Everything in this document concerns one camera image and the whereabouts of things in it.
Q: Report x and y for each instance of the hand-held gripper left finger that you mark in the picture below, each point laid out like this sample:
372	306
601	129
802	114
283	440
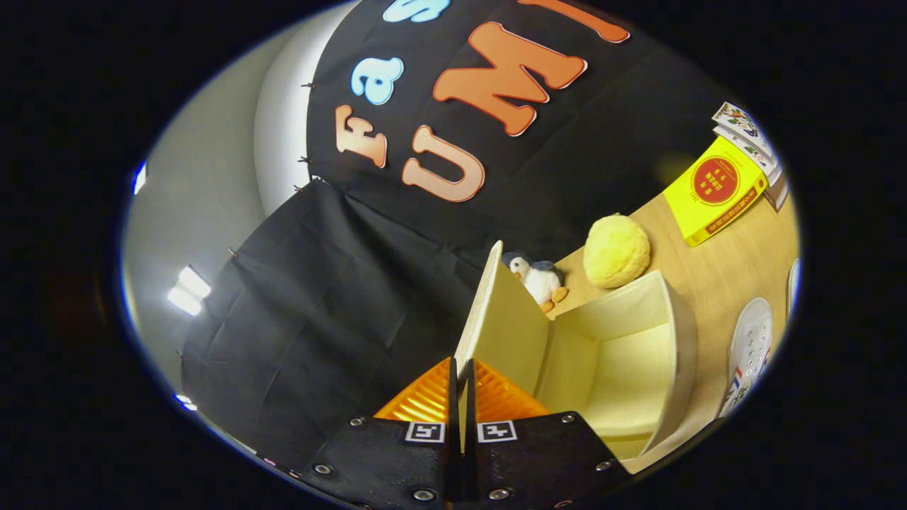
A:
397	460

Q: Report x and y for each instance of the yellow round plush toy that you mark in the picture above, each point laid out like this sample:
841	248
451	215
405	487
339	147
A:
616	251

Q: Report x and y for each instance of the white canvas shoe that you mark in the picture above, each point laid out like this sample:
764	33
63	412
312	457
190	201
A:
793	287
750	347

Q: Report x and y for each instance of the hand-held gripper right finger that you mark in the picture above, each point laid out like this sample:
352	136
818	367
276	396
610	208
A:
538	460

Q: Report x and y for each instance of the penguin plush toy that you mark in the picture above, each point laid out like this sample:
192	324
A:
538	280

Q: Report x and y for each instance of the ceiling light panel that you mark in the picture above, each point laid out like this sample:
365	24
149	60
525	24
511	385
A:
190	290

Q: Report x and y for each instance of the cream storage box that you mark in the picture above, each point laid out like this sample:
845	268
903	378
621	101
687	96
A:
623	368

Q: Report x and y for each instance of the yellow book with red circle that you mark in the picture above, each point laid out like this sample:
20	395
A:
712	184

